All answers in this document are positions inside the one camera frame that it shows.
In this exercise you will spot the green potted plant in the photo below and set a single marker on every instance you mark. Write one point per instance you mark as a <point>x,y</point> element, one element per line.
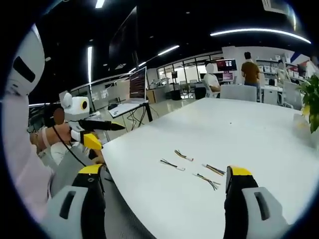
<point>312,97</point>

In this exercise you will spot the long ceiling light strip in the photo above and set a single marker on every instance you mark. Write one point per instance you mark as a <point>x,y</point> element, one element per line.
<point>259,31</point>

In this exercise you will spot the white worn chest device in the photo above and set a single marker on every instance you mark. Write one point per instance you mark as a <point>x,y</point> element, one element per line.
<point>25,64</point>

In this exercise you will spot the brown cardboard box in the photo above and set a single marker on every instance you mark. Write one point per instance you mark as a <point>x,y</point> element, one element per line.
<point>151,96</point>

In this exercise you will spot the ceiling air vent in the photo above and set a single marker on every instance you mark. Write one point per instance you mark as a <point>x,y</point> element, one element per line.
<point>276,5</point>

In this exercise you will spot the white storage shelves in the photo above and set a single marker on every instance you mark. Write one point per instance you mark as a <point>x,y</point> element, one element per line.
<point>269,71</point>

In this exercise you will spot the black floor box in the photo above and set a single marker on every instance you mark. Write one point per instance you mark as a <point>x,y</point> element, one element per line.
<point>175,95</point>

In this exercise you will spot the black desk leg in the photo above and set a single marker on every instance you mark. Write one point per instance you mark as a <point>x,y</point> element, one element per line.
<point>149,112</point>

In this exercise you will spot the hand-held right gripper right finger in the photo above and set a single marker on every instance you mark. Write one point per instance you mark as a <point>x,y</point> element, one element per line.
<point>251,214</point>

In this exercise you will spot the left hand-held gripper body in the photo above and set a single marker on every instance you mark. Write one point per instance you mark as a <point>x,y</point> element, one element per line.
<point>74,107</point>

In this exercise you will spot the red wall monitor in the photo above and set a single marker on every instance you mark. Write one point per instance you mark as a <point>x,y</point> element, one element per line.
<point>226,65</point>

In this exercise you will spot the person's grey clothed leg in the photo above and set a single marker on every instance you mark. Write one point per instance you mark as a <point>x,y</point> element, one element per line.
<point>72,161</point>

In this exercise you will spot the white office chair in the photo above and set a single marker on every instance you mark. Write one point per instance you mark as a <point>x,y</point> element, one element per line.
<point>291,95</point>

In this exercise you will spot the open silver laptop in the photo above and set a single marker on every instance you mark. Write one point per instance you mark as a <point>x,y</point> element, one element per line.
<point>137,84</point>

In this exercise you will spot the person's left hand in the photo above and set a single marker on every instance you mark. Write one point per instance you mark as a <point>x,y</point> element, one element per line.
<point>58,134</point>

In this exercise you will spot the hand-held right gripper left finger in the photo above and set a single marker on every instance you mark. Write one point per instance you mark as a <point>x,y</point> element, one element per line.
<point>74,211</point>

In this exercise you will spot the white robot body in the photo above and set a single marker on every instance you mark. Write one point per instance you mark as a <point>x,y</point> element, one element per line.
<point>22,154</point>

